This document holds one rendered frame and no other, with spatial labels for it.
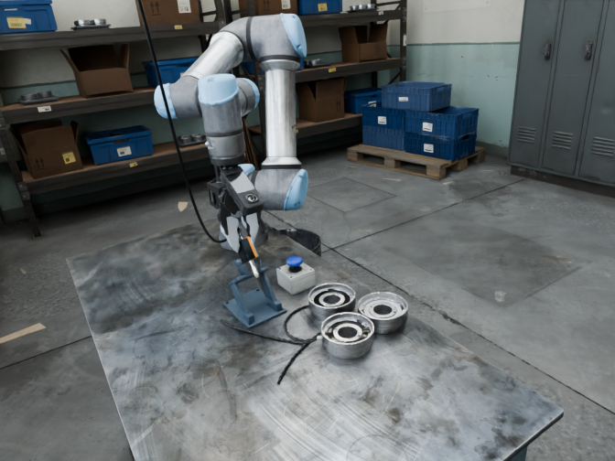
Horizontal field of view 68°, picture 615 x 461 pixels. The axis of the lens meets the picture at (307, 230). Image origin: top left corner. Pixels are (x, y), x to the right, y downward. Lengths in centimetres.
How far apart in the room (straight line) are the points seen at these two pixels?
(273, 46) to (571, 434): 165
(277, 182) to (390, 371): 63
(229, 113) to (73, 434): 157
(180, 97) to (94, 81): 314
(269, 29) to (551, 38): 326
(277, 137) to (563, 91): 327
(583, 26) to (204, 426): 388
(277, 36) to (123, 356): 88
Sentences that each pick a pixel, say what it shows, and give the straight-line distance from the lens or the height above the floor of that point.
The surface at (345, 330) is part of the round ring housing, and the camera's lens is 95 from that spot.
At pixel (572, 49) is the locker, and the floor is 109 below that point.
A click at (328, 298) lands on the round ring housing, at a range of 105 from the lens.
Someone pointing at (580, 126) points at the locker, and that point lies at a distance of 425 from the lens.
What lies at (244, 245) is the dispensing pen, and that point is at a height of 97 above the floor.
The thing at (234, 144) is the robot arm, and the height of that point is 119.
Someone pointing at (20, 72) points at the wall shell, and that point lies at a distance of 467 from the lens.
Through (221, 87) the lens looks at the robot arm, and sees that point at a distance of 90.
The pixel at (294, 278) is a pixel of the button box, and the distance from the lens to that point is 109.
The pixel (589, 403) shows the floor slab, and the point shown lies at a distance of 215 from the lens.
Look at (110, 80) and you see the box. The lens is 419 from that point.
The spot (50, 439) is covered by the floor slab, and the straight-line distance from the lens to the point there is 219.
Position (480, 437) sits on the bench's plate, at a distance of 80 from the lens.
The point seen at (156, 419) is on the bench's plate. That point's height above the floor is 80.
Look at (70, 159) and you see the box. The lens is 424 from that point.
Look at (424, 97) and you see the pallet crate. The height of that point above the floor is 71.
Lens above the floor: 139
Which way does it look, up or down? 24 degrees down
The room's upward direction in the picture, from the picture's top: 5 degrees counter-clockwise
